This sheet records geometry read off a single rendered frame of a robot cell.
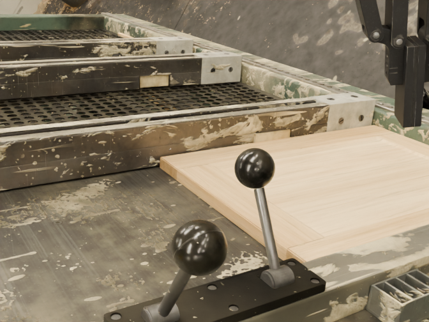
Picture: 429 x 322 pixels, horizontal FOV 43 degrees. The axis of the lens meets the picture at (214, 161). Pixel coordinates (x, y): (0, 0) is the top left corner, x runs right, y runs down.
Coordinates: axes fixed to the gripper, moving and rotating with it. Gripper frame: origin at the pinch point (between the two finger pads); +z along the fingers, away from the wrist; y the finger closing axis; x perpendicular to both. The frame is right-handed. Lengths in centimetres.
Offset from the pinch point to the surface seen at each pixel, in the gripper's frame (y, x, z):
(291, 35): 8, 241, 59
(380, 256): -1.2, 3.0, 20.1
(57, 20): -87, 168, 25
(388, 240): 0.6, 6.7, 20.9
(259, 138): -13, 44, 24
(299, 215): -8.4, 16.0, 22.9
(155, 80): -37, 84, 25
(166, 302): -20.7, -12.3, 11.3
